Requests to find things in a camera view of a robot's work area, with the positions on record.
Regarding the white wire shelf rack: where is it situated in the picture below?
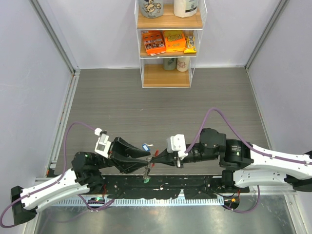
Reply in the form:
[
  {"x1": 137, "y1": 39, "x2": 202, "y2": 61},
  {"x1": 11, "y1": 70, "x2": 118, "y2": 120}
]
[{"x1": 134, "y1": 0, "x2": 208, "y2": 88}]

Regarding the slotted cable duct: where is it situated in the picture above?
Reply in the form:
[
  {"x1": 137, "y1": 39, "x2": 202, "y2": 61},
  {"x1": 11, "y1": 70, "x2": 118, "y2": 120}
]
[{"x1": 54, "y1": 195, "x2": 224, "y2": 207}]

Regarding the orange snack box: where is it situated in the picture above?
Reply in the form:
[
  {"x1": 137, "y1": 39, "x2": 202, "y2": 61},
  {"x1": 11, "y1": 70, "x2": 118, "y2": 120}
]
[{"x1": 142, "y1": 30, "x2": 166, "y2": 56}]

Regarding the yellow candy bag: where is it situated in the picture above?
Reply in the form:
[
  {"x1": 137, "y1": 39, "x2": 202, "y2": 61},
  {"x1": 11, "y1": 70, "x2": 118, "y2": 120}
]
[{"x1": 184, "y1": 36, "x2": 197, "y2": 54}]

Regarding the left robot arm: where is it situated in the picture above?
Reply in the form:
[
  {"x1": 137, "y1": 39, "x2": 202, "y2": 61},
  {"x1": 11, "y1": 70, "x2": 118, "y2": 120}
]
[{"x1": 11, "y1": 137, "x2": 150, "y2": 225}]

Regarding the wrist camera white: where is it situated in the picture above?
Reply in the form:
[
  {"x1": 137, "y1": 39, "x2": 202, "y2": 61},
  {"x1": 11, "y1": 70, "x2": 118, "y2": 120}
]
[
  {"x1": 94, "y1": 128, "x2": 111, "y2": 158},
  {"x1": 166, "y1": 134, "x2": 187, "y2": 153}
]

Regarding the white paper bag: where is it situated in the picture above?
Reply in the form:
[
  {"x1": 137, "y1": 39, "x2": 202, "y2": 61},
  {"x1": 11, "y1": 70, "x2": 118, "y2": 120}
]
[{"x1": 174, "y1": 0, "x2": 198, "y2": 18}]

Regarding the blue tagged key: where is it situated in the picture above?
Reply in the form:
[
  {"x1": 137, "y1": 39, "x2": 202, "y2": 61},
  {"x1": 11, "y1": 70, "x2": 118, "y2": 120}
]
[{"x1": 142, "y1": 143, "x2": 153, "y2": 152}]

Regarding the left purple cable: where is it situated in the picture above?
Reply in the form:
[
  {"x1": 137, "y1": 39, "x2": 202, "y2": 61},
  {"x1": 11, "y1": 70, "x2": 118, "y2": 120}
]
[{"x1": 0, "y1": 121, "x2": 115, "y2": 229}]

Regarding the red handled keyring with chain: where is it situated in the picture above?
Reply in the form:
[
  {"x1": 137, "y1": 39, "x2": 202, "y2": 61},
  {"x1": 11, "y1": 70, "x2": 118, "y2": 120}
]
[{"x1": 143, "y1": 150, "x2": 159, "y2": 180}]

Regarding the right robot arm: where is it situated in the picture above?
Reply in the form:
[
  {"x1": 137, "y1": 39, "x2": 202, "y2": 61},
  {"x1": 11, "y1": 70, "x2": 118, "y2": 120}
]
[{"x1": 151, "y1": 128, "x2": 312, "y2": 192}]

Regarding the cream cup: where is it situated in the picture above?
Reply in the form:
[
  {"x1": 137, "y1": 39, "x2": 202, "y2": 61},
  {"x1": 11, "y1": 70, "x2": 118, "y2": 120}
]
[{"x1": 176, "y1": 57, "x2": 190, "y2": 72}]

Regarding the orange candy box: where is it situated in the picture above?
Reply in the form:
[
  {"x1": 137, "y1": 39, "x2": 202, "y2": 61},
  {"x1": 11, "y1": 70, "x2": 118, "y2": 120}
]
[{"x1": 163, "y1": 30, "x2": 186, "y2": 53}]

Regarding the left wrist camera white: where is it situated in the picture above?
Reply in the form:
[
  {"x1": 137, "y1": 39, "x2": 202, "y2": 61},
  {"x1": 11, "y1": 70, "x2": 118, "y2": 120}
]
[{"x1": 94, "y1": 128, "x2": 111, "y2": 158}]

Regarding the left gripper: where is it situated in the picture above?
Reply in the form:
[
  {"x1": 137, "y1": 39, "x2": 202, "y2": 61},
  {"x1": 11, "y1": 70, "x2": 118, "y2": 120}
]
[{"x1": 95, "y1": 136, "x2": 151, "y2": 173}]

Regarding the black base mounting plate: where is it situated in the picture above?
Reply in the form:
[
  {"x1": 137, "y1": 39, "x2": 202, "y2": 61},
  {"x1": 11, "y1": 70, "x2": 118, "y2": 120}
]
[{"x1": 46, "y1": 168, "x2": 250, "y2": 201}]

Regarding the dark green cup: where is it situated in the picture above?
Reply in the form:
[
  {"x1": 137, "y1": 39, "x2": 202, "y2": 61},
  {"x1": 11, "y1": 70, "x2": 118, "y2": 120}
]
[{"x1": 163, "y1": 58, "x2": 177, "y2": 71}]

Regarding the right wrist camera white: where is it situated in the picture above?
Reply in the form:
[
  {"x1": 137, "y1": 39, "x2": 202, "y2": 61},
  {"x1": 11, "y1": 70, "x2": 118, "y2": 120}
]
[{"x1": 166, "y1": 134, "x2": 187, "y2": 153}]

